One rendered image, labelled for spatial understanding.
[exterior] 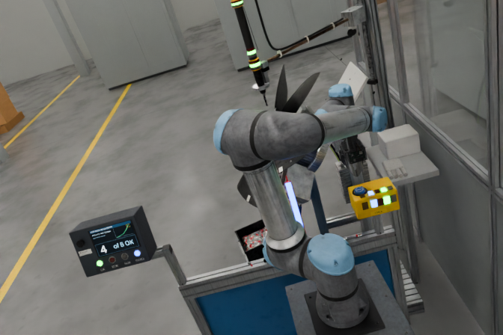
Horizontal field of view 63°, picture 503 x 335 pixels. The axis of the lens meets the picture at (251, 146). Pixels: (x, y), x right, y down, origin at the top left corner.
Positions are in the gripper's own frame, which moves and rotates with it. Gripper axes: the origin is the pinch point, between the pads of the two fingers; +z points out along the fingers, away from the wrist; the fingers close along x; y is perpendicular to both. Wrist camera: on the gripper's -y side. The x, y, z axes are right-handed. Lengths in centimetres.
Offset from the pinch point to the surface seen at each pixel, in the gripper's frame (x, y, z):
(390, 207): 8.8, 5.6, 15.3
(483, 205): 45, 1, 30
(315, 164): -11.6, -31.5, 11.6
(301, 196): -21.7, -22.9, 20.0
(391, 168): 23, -37, 28
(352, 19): 24, -66, -38
